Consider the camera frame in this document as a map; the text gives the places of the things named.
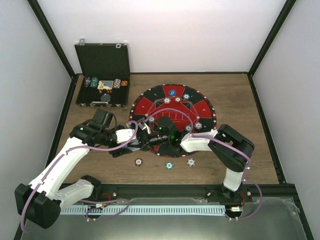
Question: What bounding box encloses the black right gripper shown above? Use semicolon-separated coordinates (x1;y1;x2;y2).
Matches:
128;130;171;152

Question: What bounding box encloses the teal chips seat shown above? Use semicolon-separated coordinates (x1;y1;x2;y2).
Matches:
183;94;190;100
184;125;192;132
148;117;155;123

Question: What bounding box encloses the red black chip stack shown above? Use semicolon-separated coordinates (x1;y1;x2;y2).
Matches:
134;158;143;167

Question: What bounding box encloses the teal chip stack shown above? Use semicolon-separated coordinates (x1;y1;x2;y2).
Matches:
90;77;99;88
165;161;174;170

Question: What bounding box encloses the white blue chips top seat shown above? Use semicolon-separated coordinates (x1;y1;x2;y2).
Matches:
163;97;171;104

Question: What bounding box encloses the white purple chip stack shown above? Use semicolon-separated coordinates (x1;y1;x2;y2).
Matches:
186;158;196;167

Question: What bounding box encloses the blue small blind button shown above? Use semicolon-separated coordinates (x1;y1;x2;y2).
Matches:
168;89;177;97

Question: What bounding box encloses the teal chips top seat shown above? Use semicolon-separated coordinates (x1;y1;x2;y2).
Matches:
183;94;190;100

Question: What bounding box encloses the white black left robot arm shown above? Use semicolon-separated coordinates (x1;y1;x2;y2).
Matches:
14;108;139;233

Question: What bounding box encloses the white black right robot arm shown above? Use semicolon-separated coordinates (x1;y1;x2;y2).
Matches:
136;116;255;202

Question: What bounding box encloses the round red black poker mat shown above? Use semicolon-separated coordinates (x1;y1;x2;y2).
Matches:
128;83;218;158

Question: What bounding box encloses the grey round dealer disc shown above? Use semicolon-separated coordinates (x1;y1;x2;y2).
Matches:
100;93;111;102

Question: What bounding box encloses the red yellow chip stack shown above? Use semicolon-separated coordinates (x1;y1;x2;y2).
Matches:
121;80;128;86

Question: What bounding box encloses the boxed card deck in case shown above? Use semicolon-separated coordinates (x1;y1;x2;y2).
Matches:
97;80;114;91

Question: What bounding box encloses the teal chip stack in case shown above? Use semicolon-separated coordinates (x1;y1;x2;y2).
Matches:
90;77;99;88

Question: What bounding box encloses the purple black chip stack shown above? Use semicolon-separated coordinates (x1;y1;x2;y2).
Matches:
83;77;91;88

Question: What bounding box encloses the black poker chip case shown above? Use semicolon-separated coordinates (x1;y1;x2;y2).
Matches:
74;38;131;107

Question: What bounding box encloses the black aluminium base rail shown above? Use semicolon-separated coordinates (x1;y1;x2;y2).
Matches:
90;183;298;204

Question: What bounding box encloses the silver case handle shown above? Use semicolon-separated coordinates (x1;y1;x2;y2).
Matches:
90;101;108;107

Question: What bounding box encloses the light blue slotted cable duct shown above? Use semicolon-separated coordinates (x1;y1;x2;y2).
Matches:
60;205;226;217

